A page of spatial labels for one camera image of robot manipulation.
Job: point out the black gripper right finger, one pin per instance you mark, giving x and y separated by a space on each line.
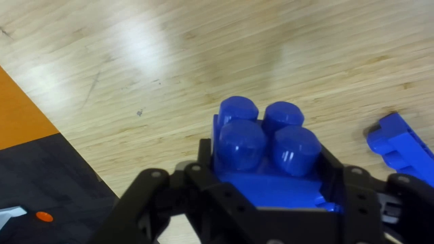
375 211

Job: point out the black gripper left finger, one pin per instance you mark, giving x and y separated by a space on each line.
150 207

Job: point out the blue square building block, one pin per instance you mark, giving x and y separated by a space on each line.
272 189

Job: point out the blue narrow building block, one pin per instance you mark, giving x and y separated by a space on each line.
407 149

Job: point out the orange flat panel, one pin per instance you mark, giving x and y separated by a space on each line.
18 122

